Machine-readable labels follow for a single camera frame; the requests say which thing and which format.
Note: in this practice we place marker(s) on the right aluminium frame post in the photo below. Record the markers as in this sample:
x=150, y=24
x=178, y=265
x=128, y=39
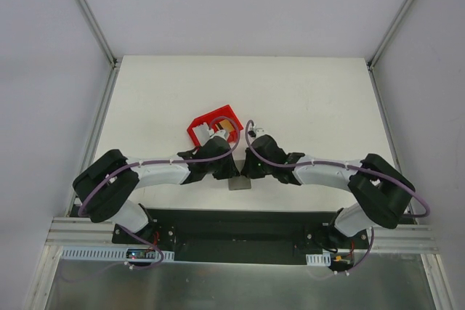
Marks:
x=390, y=33

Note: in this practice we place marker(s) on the gold credit card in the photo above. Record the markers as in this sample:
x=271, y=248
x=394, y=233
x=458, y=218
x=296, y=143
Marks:
x=225, y=125

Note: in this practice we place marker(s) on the left aluminium frame post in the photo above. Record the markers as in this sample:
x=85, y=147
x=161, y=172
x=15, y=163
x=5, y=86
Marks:
x=97, y=32

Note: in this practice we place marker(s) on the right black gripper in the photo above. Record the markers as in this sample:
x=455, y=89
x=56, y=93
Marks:
x=249, y=169

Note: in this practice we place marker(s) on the left white cable duct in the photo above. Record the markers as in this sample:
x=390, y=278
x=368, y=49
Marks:
x=137, y=255

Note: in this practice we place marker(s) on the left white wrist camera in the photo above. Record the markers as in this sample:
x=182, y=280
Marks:
x=221, y=133

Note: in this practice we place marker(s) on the right white cable duct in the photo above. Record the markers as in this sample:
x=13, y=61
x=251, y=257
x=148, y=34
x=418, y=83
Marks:
x=323, y=259

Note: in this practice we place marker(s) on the aluminium frame post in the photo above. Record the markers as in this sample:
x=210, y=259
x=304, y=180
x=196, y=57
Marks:
x=390, y=33
x=97, y=32

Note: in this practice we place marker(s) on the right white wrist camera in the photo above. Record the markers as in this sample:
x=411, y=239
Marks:
x=258, y=131

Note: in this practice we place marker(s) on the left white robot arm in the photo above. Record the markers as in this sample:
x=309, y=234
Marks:
x=104, y=187

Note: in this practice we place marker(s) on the white cable duct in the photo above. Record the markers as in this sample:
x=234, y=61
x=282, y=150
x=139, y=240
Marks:
x=137, y=255
x=323, y=259

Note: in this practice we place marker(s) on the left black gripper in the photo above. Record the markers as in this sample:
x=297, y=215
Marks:
x=228, y=169

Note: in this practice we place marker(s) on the grey leather card holder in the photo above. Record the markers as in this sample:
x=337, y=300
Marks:
x=239, y=182

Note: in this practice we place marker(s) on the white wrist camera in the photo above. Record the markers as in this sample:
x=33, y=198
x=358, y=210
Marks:
x=221, y=133
x=258, y=131

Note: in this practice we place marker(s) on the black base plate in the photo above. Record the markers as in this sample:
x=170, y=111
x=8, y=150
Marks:
x=249, y=237

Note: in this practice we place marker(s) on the red plastic bin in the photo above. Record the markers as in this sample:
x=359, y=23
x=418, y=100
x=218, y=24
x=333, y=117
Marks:
x=198, y=128

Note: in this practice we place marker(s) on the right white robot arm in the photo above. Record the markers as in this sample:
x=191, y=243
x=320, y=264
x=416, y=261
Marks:
x=382, y=194

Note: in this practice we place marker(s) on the aluminium front rail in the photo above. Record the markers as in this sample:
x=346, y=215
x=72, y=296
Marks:
x=406, y=238

